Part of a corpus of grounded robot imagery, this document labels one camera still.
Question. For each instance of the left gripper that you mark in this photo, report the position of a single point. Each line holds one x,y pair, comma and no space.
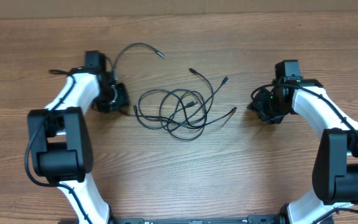
121,100

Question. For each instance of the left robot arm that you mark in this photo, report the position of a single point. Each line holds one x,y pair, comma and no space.
59,153

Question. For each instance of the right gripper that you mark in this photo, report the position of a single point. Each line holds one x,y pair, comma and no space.
257,106

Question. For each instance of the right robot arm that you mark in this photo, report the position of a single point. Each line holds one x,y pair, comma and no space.
335,172

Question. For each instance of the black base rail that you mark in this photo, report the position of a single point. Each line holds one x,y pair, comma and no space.
194,221

